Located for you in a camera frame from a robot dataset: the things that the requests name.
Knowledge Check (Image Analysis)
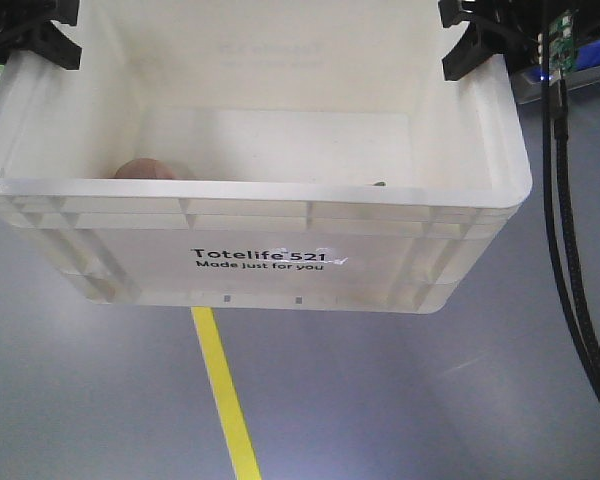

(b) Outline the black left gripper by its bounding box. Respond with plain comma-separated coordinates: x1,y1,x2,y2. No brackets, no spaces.
0,0,82,70

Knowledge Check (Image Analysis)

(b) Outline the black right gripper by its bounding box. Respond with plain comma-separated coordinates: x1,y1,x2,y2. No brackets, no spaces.
438,0,575,81

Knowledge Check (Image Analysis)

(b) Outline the pink-grey smiling plush toy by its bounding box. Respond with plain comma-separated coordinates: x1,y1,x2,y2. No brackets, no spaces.
113,158,177,180

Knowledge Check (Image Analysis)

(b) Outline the white plastic Totelife tote box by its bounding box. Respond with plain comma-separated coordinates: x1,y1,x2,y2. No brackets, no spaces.
0,1,532,314

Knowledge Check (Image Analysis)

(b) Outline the green circuit board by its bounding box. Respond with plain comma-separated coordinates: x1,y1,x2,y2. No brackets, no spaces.
538,9,577,83

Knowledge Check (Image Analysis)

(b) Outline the blue bin upper right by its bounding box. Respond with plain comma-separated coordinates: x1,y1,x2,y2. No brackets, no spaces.
575,40,600,71

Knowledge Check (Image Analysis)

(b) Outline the yellow floor tape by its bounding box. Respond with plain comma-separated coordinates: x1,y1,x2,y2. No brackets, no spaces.
191,307,262,480

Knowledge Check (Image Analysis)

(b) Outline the thin black cable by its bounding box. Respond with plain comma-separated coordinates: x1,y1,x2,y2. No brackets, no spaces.
538,0,600,401

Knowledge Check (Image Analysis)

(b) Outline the black braided cable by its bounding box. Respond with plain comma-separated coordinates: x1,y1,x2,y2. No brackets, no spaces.
552,79,600,446

